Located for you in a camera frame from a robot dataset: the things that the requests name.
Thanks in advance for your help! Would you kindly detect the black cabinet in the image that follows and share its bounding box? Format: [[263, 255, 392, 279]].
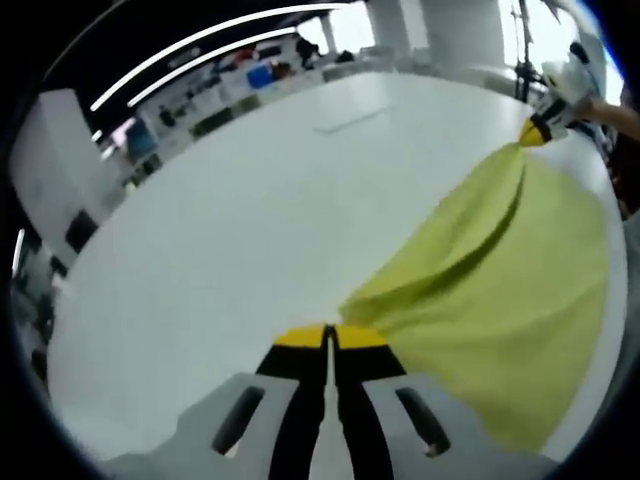
[[64, 209, 99, 254]]

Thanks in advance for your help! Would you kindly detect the teal storage box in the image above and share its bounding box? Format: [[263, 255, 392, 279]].
[[125, 123, 156, 159]]

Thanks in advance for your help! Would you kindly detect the long ceiling light strip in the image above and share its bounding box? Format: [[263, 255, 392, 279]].
[[127, 25, 299, 109], [89, 2, 351, 112]]

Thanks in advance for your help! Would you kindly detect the blue crate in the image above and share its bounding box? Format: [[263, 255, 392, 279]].
[[247, 67, 275, 90]]

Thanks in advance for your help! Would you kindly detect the yellow garment with dark sleeves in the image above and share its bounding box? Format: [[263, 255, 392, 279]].
[[338, 142, 614, 454]]

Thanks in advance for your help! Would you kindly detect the black stand pole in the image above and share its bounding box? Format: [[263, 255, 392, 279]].
[[509, 0, 544, 104]]

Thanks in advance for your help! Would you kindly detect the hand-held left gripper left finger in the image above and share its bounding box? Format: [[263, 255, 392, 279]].
[[174, 323, 334, 480]]

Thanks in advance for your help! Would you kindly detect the white square pillar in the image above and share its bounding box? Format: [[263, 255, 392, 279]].
[[10, 92, 109, 261], [367, 0, 431, 51]]

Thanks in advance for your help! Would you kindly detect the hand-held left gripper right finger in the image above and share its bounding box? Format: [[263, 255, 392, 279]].
[[332, 323, 506, 480]]

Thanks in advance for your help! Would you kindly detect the row of white cabinets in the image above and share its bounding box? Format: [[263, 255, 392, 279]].
[[94, 34, 401, 171]]

